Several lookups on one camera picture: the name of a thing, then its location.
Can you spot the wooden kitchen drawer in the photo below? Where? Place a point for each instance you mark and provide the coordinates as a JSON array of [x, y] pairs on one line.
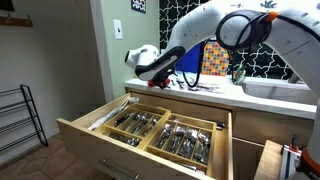
[[83, 140]]

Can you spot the steel fork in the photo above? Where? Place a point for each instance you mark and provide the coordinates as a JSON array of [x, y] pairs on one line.
[[210, 85], [199, 90], [209, 88]]

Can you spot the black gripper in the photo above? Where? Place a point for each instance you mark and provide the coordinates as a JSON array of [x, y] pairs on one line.
[[166, 75]]

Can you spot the wooden coat hook rail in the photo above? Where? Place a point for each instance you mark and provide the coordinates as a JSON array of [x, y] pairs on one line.
[[15, 21]]

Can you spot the wooden base cabinet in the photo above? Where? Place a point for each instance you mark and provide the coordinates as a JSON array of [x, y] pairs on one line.
[[266, 126]]

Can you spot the steel dinner knife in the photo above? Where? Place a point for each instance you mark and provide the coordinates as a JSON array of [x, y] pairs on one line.
[[180, 84]]

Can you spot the bamboo cutlery organizer tray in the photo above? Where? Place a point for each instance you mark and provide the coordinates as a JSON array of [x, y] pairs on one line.
[[151, 128], [215, 150]]

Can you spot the steel cutlery pile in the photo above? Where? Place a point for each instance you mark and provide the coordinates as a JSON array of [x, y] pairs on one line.
[[188, 141], [202, 146], [141, 121], [164, 135], [128, 140], [122, 119], [150, 125], [133, 121], [176, 136]]

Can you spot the black wall frame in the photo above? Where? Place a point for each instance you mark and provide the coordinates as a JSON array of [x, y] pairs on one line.
[[6, 4]]

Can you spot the aluminium stand frame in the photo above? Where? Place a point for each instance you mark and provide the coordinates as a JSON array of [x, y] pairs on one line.
[[288, 160]]

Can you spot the colourful patterned board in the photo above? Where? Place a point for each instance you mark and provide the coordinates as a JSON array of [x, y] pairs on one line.
[[216, 60]]

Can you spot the light wooden block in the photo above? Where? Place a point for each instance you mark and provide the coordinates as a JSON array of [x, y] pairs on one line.
[[268, 163]]

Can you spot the grey metal faucet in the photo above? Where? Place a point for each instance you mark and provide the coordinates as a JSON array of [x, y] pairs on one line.
[[295, 78]]

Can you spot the steel butter knife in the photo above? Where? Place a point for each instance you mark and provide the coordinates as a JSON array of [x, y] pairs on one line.
[[204, 89]]

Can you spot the orange black clamp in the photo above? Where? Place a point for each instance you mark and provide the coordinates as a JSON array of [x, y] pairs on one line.
[[308, 165]]

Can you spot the clear plastic utensil bag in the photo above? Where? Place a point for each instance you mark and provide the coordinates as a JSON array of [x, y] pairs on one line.
[[106, 116]]

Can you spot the small steel knife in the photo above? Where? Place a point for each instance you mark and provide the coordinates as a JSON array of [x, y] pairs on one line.
[[173, 82]]

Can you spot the steel kitchen sink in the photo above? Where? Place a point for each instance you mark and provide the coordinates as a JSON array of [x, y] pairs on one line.
[[280, 91]]

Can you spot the green sponge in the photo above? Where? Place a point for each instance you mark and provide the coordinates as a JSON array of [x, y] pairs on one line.
[[240, 75]]

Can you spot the white light switch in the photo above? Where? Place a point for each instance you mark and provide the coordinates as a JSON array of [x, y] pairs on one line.
[[117, 29]]

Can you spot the red cloth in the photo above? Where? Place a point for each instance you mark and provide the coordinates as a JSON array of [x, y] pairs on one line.
[[152, 83]]

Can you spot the patterned wall art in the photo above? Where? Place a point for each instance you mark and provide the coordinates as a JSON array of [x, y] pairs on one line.
[[138, 5]]

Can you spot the loose steel utensil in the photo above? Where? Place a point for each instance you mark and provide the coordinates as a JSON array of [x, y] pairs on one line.
[[188, 165]]

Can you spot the steel tablespoon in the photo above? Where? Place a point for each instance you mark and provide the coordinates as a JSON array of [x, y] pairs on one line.
[[191, 89]]

